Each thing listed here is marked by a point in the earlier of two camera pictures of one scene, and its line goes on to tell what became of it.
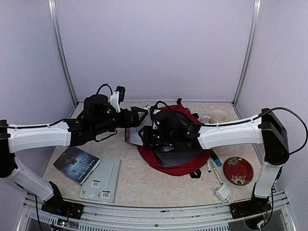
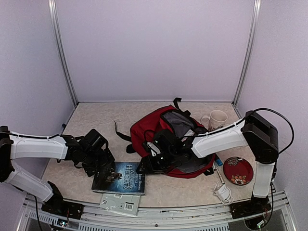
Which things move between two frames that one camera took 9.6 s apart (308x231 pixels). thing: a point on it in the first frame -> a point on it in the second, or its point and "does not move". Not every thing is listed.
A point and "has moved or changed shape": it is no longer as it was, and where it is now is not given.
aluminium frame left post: [72, 95] does not move
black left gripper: [128, 123] -> [105, 161]
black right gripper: [145, 137] -> [149, 166]
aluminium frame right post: [257, 5] does not move
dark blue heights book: [78, 166] -> [131, 181]
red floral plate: [238, 170] does not move
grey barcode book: [101, 185] -> [125, 204]
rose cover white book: [132, 135] has moved or changed shape
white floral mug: [216, 116] does not move
